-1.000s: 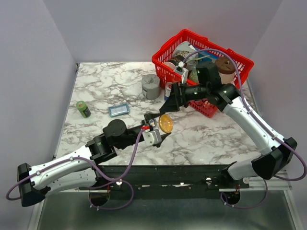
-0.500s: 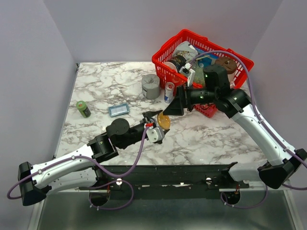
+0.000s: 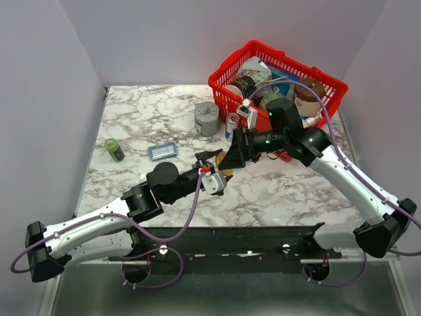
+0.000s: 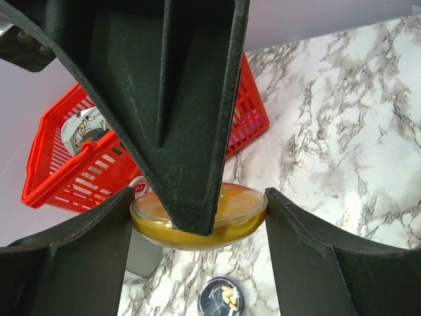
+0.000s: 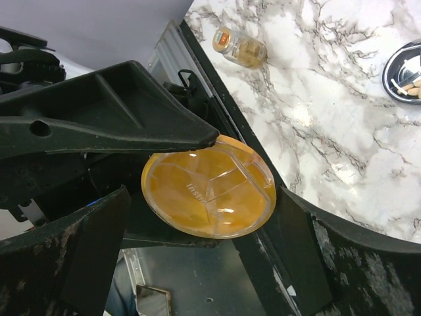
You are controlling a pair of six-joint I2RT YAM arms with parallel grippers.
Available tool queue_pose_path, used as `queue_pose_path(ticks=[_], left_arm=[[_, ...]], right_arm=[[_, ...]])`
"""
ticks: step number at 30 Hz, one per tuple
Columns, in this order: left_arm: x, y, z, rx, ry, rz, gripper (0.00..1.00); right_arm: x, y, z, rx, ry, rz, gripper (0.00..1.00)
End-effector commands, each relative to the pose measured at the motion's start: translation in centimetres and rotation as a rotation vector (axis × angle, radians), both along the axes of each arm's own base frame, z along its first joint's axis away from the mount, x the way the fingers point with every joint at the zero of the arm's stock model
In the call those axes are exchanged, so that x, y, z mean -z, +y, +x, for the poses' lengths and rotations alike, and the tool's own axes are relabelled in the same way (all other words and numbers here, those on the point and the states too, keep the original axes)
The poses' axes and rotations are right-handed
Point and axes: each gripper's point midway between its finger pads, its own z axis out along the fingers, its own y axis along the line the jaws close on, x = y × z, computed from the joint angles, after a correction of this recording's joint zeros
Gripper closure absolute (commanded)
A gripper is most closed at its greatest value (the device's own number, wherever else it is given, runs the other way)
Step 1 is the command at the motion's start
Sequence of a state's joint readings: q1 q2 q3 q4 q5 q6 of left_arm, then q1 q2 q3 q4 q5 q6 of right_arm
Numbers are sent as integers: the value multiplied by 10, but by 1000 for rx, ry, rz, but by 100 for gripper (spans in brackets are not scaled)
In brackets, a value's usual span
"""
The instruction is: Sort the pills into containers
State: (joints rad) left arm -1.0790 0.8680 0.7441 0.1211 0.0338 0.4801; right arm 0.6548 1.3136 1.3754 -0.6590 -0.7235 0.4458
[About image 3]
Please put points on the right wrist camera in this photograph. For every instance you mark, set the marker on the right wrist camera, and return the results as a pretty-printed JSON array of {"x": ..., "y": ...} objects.
[{"x": 246, "y": 111}]

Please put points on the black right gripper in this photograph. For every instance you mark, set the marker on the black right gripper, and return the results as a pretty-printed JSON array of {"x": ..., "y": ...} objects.
[{"x": 248, "y": 145}]

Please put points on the grey wrapped toilet paper roll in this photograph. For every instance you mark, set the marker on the grey wrapped toilet paper roll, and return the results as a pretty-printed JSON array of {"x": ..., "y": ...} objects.
[{"x": 206, "y": 118}]

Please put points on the brown lidded paper cup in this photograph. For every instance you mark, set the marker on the brown lidded paper cup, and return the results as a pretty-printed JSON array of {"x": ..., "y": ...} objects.
[{"x": 307, "y": 104}]

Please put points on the grey patterned snack bag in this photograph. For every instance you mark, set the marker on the grey patterned snack bag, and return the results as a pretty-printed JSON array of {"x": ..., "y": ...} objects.
[{"x": 256, "y": 69}]

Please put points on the green speckled ball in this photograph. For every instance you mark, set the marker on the green speckled ball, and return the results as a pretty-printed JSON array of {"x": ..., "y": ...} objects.
[{"x": 267, "y": 98}]

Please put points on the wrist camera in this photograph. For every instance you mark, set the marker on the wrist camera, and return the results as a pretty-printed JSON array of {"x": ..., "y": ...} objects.
[
  {"x": 214, "y": 183},
  {"x": 246, "y": 111}
]

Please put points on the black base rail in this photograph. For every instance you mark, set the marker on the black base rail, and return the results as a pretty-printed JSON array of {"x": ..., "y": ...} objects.
[{"x": 213, "y": 250}]

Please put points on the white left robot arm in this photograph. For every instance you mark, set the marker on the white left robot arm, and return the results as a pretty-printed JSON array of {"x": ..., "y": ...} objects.
[{"x": 52, "y": 248}]

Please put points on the cream round bottle with pump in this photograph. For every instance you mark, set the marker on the cream round bottle with pump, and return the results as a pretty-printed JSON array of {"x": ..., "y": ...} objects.
[{"x": 312, "y": 121}]

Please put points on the green lidded dark jar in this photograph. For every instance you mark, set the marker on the green lidded dark jar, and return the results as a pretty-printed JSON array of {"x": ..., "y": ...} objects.
[{"x": 113, "y": 148}]

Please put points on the black cup with white rim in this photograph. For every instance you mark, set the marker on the black cup with white rim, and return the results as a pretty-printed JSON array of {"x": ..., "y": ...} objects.
[{"x": 242, "y": 86}]

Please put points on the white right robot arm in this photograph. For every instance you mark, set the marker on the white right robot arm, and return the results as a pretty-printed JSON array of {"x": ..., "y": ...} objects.
[{"x": 385, "y": 216}]

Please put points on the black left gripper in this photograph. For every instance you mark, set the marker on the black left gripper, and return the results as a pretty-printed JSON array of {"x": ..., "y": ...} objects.
[{"x": 202, "y": 158}]

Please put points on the rectangular light blue pill box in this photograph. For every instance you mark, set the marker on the rectangular light blue pill box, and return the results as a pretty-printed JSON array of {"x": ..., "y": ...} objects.
[{"x": 163, "y": 151}]

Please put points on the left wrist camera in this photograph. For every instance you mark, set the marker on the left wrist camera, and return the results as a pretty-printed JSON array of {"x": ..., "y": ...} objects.
[{"x": 214, "y": 183}]

